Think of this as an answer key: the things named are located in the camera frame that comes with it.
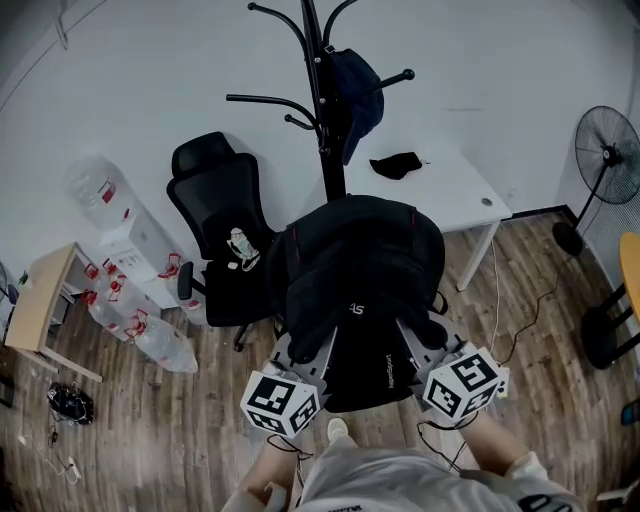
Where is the black fabric pouch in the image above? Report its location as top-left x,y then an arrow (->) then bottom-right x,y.
368,151 -> 424,181

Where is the black backpack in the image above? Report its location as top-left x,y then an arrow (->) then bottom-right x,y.
264,194 -> 450,414

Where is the person's light shirt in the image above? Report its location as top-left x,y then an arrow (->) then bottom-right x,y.
294,442 -> 586,512

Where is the large black pedestal fan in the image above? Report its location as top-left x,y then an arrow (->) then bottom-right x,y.
552,104 -> 640,257

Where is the black coat rack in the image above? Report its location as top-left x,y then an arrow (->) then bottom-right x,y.
225,0 -> 416,201

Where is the person's right forearm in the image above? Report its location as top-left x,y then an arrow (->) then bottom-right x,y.
457,414 -> 531,474

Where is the person's left forearm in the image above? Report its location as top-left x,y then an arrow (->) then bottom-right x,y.
234,434 -> 301,512

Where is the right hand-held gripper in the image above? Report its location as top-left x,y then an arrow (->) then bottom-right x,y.
394,317 -> 511,431

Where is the white metal frame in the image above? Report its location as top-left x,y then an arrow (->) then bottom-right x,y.
597,479 -> 640,504

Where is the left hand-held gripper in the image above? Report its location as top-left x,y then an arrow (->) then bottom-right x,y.
239,328 -> 340,440

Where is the white water dispenser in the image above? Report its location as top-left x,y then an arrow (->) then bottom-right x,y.
98,202 -> 189,311

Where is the small black fan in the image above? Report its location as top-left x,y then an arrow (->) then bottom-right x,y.
0,259 -> 19,306

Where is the black device with cables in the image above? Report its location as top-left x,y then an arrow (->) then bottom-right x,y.
47,382 -> 95,426

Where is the black fan cable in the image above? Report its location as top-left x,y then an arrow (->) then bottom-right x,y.
499,254 -> 566,366

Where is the black mesh office chair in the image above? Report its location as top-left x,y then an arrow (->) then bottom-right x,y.
166,131 -> 289,351

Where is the person's white shoe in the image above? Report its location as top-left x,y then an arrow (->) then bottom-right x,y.
326,417 -> 357,447

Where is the round yellow table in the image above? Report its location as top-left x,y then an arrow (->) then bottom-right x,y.
580,231 -> 640,371

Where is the white desk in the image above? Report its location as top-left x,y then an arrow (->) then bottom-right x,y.
342,142 -> 514,293

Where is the pile of clear water jugs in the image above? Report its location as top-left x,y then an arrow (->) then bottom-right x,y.
79,252 -> 206,374

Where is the dark navy cap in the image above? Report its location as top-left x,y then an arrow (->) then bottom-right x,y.
327,47 -> 386,166

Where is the small white toy with lanyard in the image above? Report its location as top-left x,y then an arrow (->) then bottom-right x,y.
225,227 -> 261,273

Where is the light wooden desk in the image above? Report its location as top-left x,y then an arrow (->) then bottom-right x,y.
3,242 -> 105,384

